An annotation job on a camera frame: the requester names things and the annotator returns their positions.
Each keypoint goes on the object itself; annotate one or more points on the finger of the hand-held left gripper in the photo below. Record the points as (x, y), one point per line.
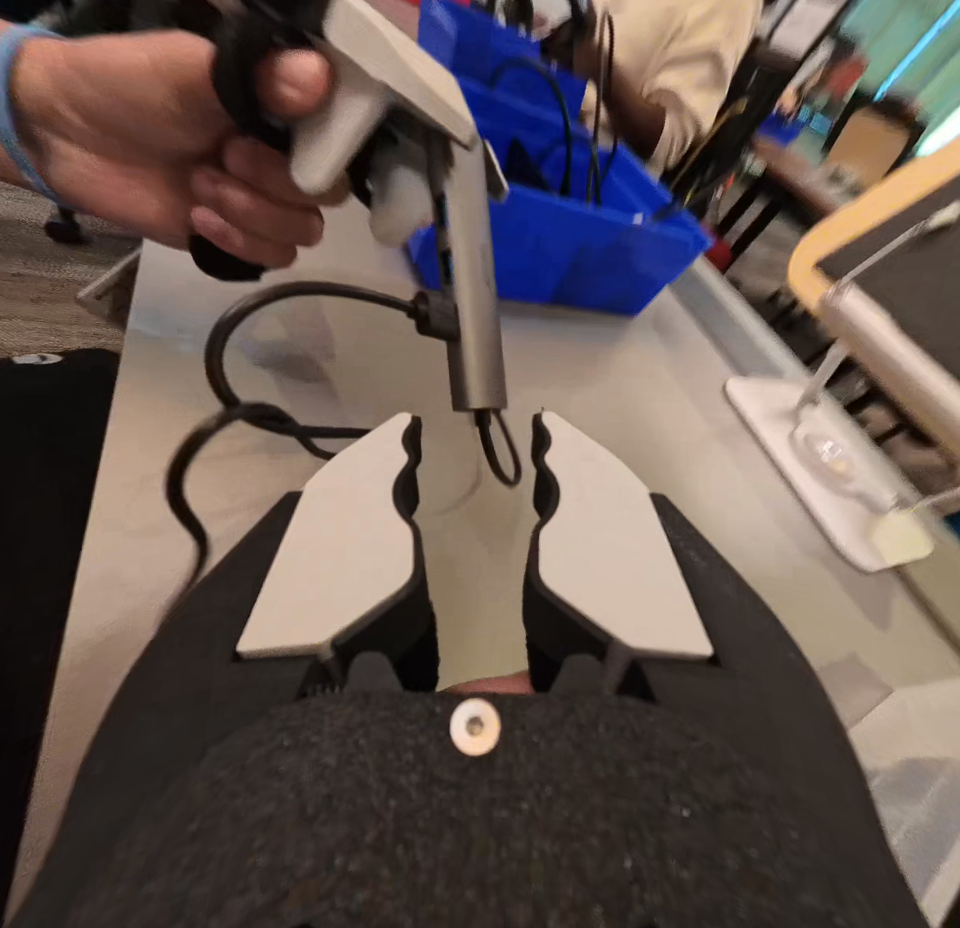
(390, 65)
(397, 208)

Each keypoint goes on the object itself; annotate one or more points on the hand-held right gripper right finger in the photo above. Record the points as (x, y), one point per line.
(622, 568)

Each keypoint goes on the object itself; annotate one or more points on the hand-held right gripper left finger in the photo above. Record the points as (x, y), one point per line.
(337, 568)

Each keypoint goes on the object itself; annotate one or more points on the blue plastic bin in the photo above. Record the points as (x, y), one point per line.
(465, 43)
(585, 260)

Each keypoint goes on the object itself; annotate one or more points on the grey desk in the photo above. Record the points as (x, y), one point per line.
(637, 388)

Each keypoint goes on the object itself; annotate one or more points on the person's left hand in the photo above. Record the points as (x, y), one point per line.
(135, 118)

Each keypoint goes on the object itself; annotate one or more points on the blue wristband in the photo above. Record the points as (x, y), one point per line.
(30, 169)

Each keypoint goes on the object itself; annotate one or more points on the person's black clothing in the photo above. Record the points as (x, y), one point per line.
(45, 568)

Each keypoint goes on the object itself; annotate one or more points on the black flat panel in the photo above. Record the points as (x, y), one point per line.
(915, 283)

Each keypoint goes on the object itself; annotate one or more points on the wooden seat chair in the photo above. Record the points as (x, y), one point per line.
(874, 144)

